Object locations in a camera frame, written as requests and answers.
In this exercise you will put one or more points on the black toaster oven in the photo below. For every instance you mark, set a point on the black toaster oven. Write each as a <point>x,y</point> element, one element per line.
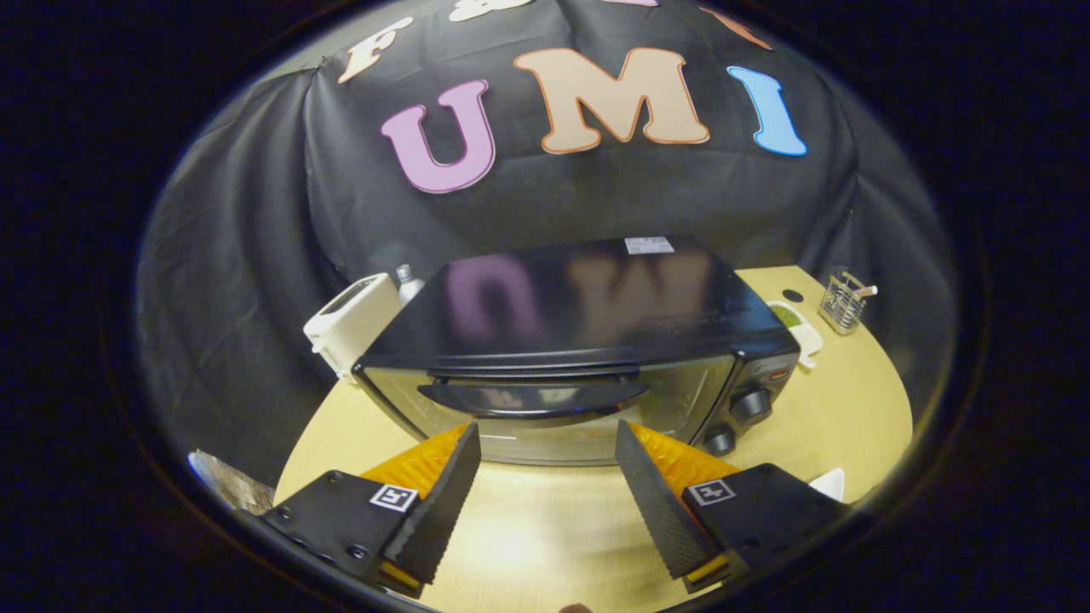
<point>596,298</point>

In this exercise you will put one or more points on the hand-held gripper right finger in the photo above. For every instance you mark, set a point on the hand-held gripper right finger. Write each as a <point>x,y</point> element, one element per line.
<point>660,511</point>

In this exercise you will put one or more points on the clear bottle with silver cap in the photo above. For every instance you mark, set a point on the clear bottle with silver cap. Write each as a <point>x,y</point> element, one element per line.
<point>409,285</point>

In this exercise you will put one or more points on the white divided spice dish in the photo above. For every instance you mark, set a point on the white divided spice dish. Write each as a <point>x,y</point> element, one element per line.
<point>805,336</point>

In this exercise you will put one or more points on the crumpled patterned cloth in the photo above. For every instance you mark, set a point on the crumpled patterned cloth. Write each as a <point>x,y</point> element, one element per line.
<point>226,483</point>

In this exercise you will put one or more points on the black backdrop cloth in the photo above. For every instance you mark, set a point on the black backdrop cloth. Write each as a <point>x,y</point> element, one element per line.
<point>596,196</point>

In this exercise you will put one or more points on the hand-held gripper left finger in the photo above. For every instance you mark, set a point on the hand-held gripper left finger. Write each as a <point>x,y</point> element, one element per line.
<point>438,515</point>

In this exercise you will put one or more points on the small white plate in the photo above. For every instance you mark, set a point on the small white plate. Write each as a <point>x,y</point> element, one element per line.
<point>830,487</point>

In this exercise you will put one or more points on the white pop-up toaster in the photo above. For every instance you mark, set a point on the white pop-up toaster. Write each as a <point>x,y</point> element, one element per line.
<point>353,323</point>

